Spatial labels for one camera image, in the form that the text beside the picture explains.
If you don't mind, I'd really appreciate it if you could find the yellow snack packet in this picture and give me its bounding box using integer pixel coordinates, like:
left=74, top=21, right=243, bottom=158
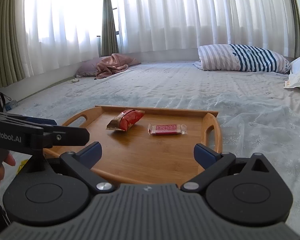
left=16, top=159, right=28, bottom=174

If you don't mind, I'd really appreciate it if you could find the red nut snack bag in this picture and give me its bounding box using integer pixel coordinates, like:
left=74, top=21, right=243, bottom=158
left=106, top=109, right=145, bottom=132

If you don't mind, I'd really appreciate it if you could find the small object by pillow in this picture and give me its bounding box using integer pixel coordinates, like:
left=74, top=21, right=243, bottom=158
left=69, top=78, right=80, bottom=83

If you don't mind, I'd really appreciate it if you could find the wooden serving tray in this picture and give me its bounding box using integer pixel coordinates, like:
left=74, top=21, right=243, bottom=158
left=43, top=104, right=223, bottom=186

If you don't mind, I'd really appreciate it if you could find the purple pillow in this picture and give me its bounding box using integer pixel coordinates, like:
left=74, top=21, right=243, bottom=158
left=75, top=56, right=106, bottom=77

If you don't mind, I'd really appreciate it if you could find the lace snowflake bedspread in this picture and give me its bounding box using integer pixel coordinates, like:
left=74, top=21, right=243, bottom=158
left=12, top=62, right=300, bottom=233

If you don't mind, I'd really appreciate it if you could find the pink crumpled cloth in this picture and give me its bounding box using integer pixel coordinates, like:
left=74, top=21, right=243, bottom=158
left=95, top=54, right=141, bottom=80

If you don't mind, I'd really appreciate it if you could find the green drape curtain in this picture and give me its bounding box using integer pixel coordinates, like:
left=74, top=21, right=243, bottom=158
left=101, top=0, right=119, bottom=56

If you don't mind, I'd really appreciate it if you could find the white sheer curtain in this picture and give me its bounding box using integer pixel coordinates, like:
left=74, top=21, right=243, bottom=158
left=16, top=0, right=299, bottom=77

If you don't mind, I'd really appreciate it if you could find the striped folded quilt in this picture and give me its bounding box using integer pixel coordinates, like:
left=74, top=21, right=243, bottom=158
left=194, top=44, right=291, bottom=74

